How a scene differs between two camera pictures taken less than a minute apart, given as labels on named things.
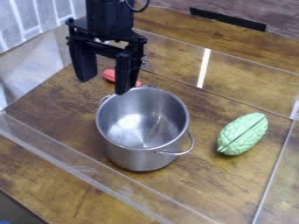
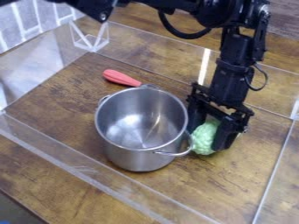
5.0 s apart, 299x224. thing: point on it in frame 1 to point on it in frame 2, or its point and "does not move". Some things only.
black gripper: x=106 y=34 to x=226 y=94
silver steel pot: x=142 y=124 does not move
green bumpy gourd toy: x=241 y=133 to x=200 y=136
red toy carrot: x=108 y=74 does not move
